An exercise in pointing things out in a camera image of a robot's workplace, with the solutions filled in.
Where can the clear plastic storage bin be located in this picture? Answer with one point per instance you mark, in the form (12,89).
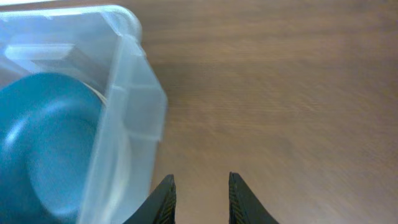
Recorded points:
(101,47)

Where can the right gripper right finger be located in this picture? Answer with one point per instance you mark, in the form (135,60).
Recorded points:
(244,206)

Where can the dark blue plate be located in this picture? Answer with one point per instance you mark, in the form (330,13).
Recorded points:
(48,127)

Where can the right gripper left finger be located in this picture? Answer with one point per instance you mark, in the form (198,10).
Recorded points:
(160,205)

